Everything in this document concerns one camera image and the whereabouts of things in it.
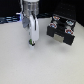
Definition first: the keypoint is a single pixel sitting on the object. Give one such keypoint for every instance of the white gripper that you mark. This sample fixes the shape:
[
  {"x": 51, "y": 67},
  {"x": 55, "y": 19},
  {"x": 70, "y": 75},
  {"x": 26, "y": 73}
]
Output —
[{"x": 31, "y": 22}]

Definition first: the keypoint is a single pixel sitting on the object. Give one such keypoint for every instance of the white kcup with green lid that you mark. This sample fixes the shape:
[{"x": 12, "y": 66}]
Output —
[{"x": 31, "y": 42}]

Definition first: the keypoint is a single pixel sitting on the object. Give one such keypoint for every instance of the black kcup holder drawer box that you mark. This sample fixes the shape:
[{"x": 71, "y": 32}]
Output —
[{"x": 65, "y": 12}]

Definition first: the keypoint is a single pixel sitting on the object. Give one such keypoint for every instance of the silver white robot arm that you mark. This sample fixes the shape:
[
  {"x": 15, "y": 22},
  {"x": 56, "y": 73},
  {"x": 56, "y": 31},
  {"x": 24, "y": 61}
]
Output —
[{"x": 29, "y": 6}]

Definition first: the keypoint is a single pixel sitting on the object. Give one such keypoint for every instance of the kcup in drawer front left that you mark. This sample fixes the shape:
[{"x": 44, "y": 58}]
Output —
[{"x": 53, "y": 25}]

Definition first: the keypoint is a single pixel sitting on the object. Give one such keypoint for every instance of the kcup in drawer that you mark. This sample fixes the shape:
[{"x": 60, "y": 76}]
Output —
[
  {"x": 68, "y": 31},
  {"x": 70, "y": 23},
  {"x": 53, "y": 25},
  {"x": 56, "y": 18}
]

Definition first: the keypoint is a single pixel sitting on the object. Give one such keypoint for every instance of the kcup in drawer back left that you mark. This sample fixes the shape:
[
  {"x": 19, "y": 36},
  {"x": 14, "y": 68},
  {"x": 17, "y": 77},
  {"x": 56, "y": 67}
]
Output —
[{"x": 56, "y": 18}]

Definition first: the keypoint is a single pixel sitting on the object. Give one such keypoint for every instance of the kcup in drawer back right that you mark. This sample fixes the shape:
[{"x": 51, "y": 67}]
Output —
[{"x": 70, "y": 23}]

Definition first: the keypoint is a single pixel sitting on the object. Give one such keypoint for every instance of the kcup in drawer front right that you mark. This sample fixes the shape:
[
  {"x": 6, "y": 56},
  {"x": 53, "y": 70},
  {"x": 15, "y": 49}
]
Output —
[{"x": 68, "y": 31}]

